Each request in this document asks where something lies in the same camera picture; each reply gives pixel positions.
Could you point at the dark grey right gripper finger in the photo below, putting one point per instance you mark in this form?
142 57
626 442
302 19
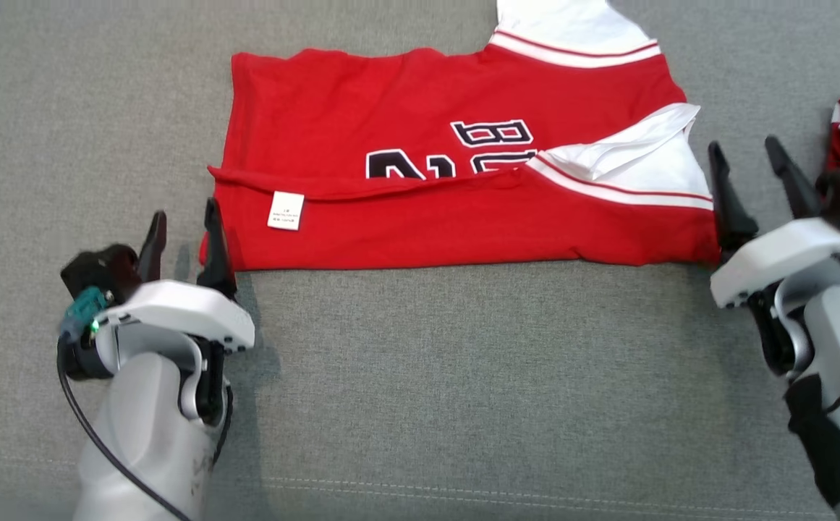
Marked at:
799 195
734 217

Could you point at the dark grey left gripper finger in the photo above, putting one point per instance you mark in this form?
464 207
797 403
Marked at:
153 250
217 264

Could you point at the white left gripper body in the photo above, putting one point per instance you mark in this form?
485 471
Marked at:
174 304

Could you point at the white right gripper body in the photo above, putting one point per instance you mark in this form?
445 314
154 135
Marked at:
781 250

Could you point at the red white lettered jersey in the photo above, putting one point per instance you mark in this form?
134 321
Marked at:
391 108

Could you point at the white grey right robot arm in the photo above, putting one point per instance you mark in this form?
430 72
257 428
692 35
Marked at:
825 318

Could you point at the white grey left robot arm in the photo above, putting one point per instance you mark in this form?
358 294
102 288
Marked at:
145 434

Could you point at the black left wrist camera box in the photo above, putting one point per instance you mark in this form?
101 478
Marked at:
101 268

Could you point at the teal left camera connector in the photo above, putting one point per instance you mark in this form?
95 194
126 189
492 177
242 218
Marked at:
83 307

